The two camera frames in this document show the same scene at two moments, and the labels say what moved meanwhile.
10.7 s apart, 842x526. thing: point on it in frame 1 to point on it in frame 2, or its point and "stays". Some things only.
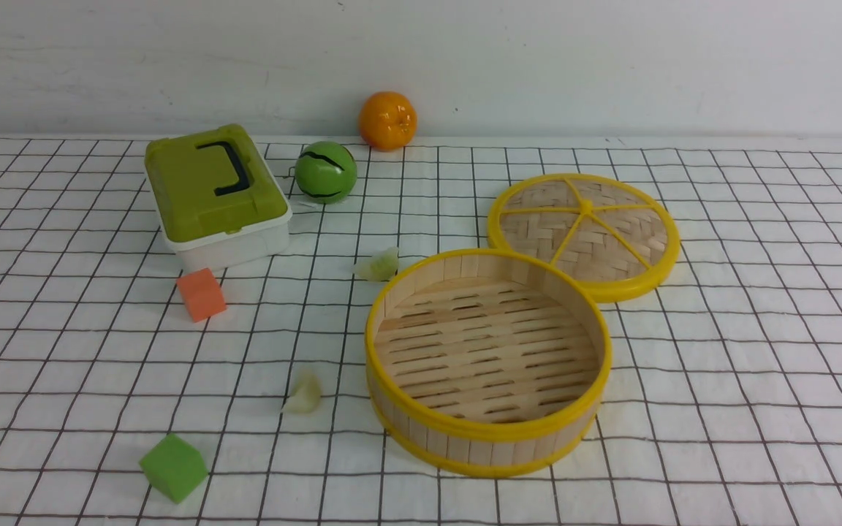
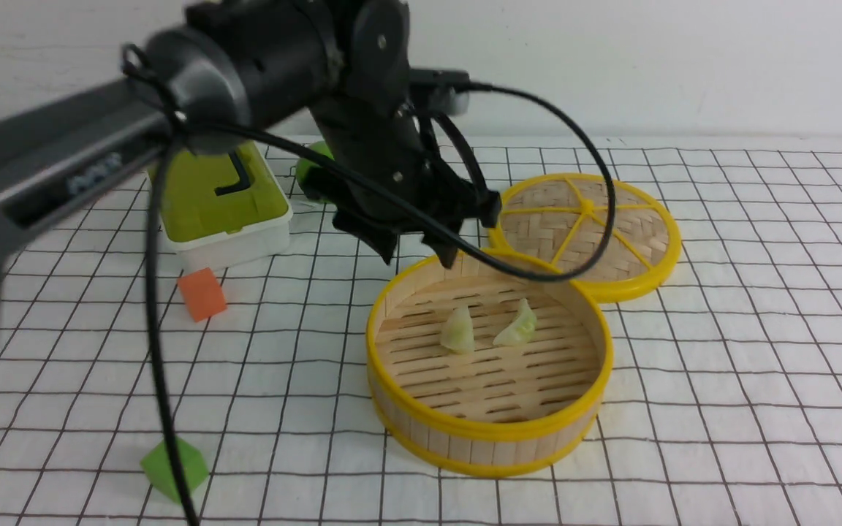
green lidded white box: (216, 197) stays
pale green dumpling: (381, 267) to (520, 331)
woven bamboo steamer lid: (617, 237) stays
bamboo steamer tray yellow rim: (487, 364) stays
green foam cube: (174, 468) stays
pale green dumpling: (306, 396) to (457, 334)
